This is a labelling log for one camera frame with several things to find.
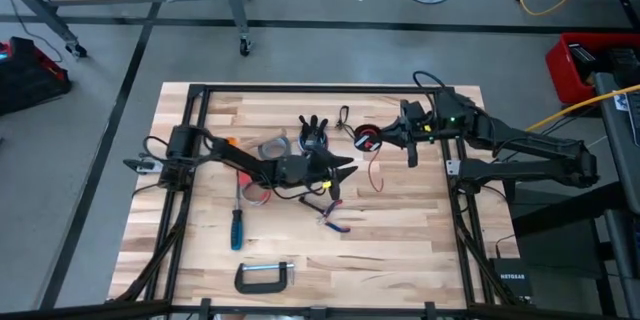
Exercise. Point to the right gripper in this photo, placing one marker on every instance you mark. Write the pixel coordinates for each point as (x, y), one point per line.
(417, 132)

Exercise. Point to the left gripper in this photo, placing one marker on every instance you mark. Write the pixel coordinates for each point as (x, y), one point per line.
(300, 170)

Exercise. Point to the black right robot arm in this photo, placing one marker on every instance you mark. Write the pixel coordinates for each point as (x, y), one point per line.
(525, 140)

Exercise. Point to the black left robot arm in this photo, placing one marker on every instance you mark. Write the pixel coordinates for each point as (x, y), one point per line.
(240, 157)

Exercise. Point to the wooden block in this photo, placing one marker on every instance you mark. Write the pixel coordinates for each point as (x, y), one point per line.
(272, 135)

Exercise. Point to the red tape dispenser with roll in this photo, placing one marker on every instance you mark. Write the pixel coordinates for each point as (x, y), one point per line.
(245, 180)

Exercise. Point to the orange transparent safety glasses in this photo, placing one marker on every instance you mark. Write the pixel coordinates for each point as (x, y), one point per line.
(231, 141)

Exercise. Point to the black C-clamp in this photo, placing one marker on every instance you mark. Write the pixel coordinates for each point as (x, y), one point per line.
(260, 288)

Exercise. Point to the red plastic bin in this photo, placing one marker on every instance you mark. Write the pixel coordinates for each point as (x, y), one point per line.
(562, 75)

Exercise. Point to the black labelled box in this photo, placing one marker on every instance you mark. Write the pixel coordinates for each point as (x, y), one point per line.
(582, 54)

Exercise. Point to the white paper sticker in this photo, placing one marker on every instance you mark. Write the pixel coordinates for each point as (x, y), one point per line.
(622, 102)

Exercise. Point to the grey desk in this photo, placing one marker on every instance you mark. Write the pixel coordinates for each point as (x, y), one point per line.
(620, 210)

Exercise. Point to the black and red crate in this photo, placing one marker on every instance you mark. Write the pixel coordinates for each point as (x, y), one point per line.
(25, 80)

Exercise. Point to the grey duct tape roll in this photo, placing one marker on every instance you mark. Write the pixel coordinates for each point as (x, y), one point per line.
(286, 146)

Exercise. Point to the black Netgear network switch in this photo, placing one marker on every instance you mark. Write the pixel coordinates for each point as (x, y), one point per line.
(512, 280)

